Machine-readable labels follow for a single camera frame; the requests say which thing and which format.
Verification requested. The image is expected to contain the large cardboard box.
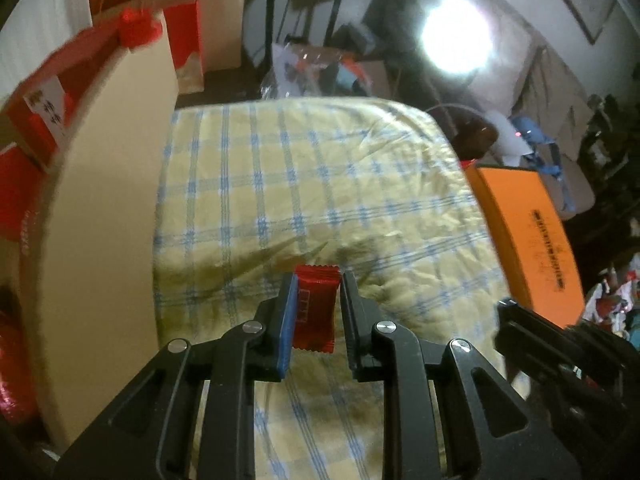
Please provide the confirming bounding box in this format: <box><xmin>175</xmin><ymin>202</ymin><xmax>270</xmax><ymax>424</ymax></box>
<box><xmin>1</xmin><ymin>11</ymin><xmax>178</xmax><ymax>450</ymax></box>

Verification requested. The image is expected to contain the yellow plaid bed sheet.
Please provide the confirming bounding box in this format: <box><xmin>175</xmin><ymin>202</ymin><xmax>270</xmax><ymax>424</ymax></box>
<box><xmin>150</xmin><ymin>96</ymin><xmax>516</xmax><ymax>480</ymax></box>

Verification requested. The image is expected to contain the beige sofa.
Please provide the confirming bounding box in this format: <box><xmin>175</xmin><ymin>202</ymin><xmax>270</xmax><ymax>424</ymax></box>
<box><xmin>370</xmin><ymin>0</ymin><xmax>596</xmax><ymax>220</ymax></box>

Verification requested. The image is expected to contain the blue strap item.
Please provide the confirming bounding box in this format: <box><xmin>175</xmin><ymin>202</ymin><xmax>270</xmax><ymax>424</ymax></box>
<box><xmin>510</xmin><ymin>115</ymin><xmax>576</xmax><ymax>214</ymax></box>

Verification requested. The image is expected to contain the red collection paper bag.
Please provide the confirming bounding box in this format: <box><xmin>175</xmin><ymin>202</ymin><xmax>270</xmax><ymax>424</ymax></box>
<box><xmin>163</xmin><ymin>0</ymin><xmax>204</xmax><ymax>94</ymax></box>

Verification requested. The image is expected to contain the orange flat box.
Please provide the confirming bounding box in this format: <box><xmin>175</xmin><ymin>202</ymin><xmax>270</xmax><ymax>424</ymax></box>
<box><xmin>464</xmin><ymin>165</ymin><xmax>585</xmax><ymax>327</ymax></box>

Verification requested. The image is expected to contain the shiny red round bag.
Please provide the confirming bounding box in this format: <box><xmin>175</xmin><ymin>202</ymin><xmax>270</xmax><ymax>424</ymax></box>
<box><xmin>0</xmin><ymin>286</ymin><xmax>39</xmax><ymax>427</ymax></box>

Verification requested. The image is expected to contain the red fabric tote bag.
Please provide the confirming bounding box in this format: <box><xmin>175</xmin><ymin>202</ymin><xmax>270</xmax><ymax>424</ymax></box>
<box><xmin>0</xmin><ymin>143</ymin><xmax>46</xmax><ymax>242</ymax></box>

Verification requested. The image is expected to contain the red gift box with straps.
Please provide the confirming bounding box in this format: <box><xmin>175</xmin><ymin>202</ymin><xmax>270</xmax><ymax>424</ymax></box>
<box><xmin>1</xmin><ymin>8</ymin><xmax>163</xmax><ymax>167</ymax></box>

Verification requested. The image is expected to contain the small red candy packet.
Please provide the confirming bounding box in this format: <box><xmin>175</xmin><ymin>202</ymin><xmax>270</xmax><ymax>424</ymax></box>
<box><xmin>293</xmin><ymin>266</ymin><xmax>341</xmax><ymax>353</ymax></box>

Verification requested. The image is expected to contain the white curtain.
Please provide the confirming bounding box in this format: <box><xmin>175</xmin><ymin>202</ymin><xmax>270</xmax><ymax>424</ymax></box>
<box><xmin>1</xmin><ymin>0</ymin><xmax>92</xmax><ymax>100</ymax></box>

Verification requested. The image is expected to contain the clear plastic packaged item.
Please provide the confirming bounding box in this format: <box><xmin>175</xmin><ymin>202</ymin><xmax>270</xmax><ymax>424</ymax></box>
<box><xmin>260</xmin><ymin>42</ymin><xmax>372</xmax><ymax>100</ymax></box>

